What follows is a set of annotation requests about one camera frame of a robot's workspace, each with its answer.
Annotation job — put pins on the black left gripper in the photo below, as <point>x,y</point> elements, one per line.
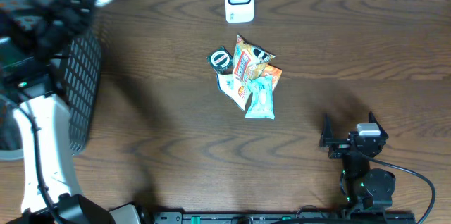
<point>65,8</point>

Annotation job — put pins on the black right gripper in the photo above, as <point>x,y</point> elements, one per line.
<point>339,147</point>

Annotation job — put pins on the light teal snack packet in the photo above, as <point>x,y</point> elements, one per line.
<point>262,98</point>

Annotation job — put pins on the orange snack packet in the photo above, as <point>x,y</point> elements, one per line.
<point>274,72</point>

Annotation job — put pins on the yellow red snack bag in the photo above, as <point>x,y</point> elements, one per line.
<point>249,62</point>

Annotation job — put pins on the dark green round packet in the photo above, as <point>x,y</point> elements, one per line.
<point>220,60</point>

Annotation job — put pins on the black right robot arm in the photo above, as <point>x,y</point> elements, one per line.
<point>368,190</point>

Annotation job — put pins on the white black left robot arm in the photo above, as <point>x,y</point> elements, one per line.
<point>52,192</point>

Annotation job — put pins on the dark grey plastic mesh basket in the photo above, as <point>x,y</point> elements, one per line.
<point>80,74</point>

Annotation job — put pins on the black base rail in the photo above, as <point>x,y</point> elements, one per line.
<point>172,217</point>

